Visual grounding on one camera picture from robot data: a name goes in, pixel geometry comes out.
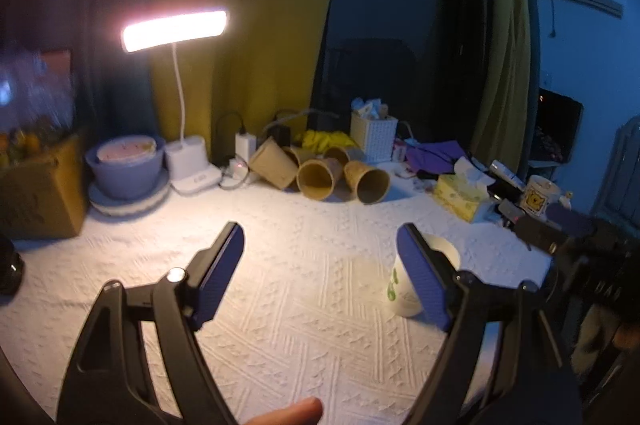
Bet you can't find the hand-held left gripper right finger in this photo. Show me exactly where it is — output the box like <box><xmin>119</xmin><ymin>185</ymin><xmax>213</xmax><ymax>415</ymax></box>
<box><xmin>396</xmin><ymin>222</ymin><xmax>583</xmax><ymax>425</ymax></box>

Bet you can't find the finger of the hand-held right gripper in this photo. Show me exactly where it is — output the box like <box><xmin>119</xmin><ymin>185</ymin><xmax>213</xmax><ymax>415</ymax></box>
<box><xmin>499</xmin><ymin>199</ymin><xmax>573</xmax><ymax>257</ymax></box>
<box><xmin>546</xmin><ymin>203</ymin><xmax>597</xmax><ymax>239</ymax></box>

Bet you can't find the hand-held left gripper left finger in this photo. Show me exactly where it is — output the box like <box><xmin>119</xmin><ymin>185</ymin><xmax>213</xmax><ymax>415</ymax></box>
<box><xmin>57</xmin><ymin>221</ymin><xmax>246</xmax><ymax>425</ymax></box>

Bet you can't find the white cup with green print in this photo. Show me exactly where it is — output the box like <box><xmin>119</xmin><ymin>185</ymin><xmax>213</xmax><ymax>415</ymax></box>
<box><xmin>386</xmin><ymin>233</ymin><xmax>461</xmax><ymax>319</ymax></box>

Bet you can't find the large brown paper cup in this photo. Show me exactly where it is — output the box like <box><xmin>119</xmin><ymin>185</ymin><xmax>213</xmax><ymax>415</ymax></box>
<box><xmin>248</xmin><ymin>137</ymin><xmax>299</xmax><ymax>191</ymax></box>

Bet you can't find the person's left hand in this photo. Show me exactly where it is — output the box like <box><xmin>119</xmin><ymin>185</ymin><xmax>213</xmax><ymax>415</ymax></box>
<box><xmin>234</xmin><ymin>397</ymin><xmax>324</xmax><ymax>425</ymax></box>

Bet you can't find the white mug with yellow print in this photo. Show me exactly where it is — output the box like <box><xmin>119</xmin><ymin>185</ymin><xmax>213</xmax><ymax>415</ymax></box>
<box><xmin>519</xmin><ymin>174</ymin><xmax>562</xmax><ymax>219</ymax></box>

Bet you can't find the silver tube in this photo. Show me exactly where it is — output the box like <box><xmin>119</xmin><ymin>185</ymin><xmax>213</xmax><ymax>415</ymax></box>
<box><xmin>489</xmin><ymin>159</ymin><xmax>527</xmax><ymax>189</ymax></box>

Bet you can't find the grey radiator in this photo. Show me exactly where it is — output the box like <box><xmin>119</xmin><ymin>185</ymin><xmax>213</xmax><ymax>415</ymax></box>
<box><xmin>591</xmin><ymin>115</ymin><xmax>640</xmax><ymax>228</ymax></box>

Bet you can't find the yellow tissue box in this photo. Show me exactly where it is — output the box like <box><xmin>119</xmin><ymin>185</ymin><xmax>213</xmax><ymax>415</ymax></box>
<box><xmin>432</xmin><ymin>157</ymin><xmax>497</xmax><ymax>224</ymax></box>

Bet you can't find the dark screen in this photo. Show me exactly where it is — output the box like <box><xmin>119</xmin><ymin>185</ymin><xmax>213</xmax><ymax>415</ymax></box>
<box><xmin>537</xmin><ymin>88</ymin><xmax>585</xmax><ymax>162</ymax></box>

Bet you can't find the white power strip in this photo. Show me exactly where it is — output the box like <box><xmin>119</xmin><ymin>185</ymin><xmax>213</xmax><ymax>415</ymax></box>
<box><xmin>219</xmin><ymin>157</ymin><xmax>252</xmax><ymax>188</ymax></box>

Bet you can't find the purple cloth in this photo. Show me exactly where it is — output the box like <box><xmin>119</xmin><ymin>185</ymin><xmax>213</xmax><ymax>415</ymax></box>
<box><xmin>404</xmin><ymin>140</ymin><xmax>474</xmax><ymax>179</ymax></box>

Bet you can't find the white desk lamp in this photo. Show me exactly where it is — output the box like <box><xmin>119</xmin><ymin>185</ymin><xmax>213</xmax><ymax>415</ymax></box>
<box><xmin>121</xmin><ymin>9</ymin><xmax>229</xmax><ymax>195</ymax></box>

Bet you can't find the white power adapter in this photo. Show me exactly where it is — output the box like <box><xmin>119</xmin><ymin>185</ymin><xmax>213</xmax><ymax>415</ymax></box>
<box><xmin>235</xmin><ymin>132</ymin><xmax>257</xmax><ymax>162</ymax></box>

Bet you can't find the blue plastic basin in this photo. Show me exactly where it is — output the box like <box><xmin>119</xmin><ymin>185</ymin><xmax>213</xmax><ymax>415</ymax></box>
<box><xmin>84</xmin><ymin>134</ymin><xmax>168</xmax><ymax>200</ymax></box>

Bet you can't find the white woven basket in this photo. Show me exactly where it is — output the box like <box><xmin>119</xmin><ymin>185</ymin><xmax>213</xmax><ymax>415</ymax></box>
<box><xmin>349</xmin><ymin>111</ymin><xmax>400</xmax><ymax>164</ymax></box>

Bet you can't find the yellow cloth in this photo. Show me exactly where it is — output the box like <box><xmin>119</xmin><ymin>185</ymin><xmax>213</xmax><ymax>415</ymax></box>
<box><xmin>294</xmin><ymin>129</ymin><xmax>354</xmax><ymax>154</ymax></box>

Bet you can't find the yellow curtain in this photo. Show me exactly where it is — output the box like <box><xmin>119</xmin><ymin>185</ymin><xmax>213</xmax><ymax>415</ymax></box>
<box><xmin>150</xmin><ymin>0</ymin><xmax>349</xmax><ymax>166</ymax></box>
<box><xmin>469</xmin><ymin>0</ymin><xmax>542</xmax><ymax>166</ymax></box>

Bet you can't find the cardboard box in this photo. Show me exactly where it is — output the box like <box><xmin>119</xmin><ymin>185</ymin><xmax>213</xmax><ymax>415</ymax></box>
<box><xmin>0</xmin><ymin>134</ymin><xmax>89</xmax><ymax>241</ymax></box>

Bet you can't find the black round object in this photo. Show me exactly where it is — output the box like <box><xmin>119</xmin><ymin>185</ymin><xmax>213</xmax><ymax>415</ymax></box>
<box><xmin>0</xmin><ymin>234</ymin><xmax>26</xmax><ymax>297</ymax></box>

